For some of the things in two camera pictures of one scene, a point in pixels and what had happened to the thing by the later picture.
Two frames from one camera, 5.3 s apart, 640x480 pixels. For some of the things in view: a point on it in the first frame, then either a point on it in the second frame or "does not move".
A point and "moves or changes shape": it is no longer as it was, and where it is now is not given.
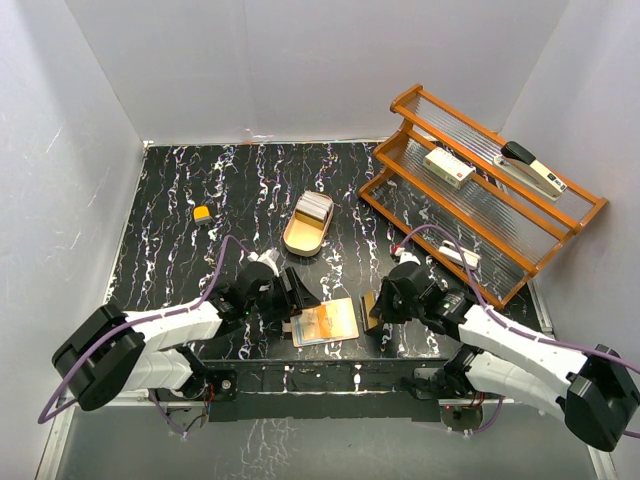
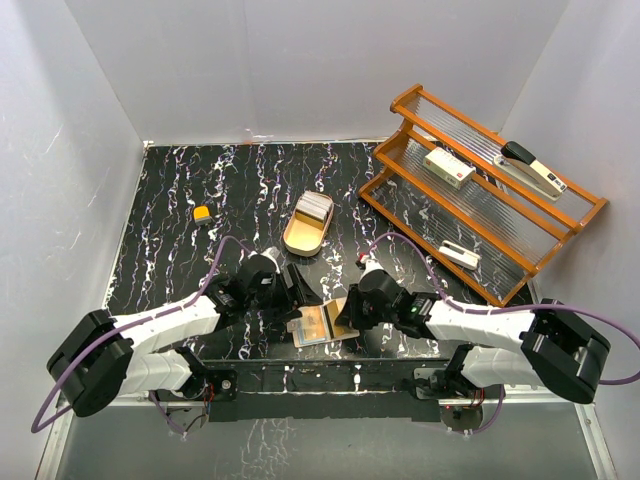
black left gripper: (295, 299) does not move
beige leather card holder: (330, 321) does not move
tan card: (369, 301) moves or changes shape
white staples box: (448, 168) does not move
